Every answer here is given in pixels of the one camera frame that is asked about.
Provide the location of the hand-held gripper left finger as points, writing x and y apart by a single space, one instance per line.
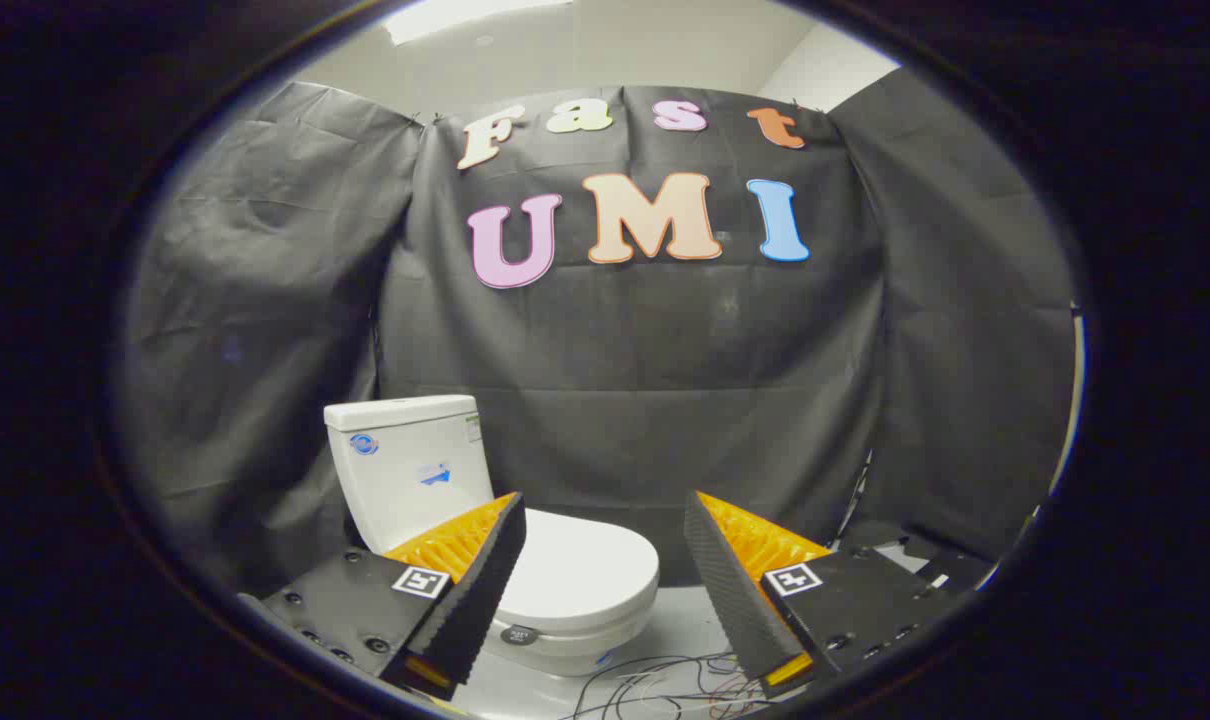
485 580

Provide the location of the ceiling light panel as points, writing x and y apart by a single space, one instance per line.
465 15

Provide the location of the white toilet body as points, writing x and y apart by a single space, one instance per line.
405 490

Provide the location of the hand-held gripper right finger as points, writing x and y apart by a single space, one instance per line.
725 580

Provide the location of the black backdrop cloth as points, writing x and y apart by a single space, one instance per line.
665 400

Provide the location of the white toilet seat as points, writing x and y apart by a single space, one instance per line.
575 636

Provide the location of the white toilet tank lid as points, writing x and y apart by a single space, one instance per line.
395 412

